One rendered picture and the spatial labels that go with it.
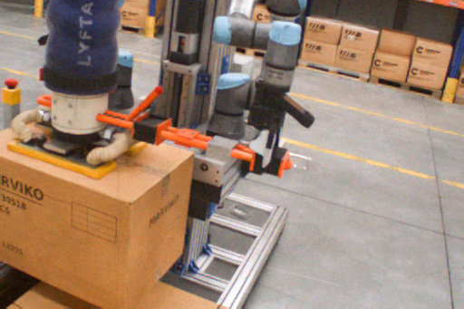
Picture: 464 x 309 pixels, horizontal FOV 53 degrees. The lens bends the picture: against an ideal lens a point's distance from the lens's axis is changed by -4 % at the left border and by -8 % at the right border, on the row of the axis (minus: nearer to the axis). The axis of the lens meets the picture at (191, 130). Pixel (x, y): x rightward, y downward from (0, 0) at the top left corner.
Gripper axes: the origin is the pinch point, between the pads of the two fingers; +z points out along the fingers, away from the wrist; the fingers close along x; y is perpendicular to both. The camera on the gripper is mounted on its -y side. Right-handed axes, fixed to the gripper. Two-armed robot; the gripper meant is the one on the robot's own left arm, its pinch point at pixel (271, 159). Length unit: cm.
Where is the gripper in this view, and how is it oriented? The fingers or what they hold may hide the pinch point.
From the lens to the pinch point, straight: 129.8
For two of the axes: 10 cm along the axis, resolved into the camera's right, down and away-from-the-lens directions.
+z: -1.2, 9.3, 3.4
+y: -9.1, -2.4, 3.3
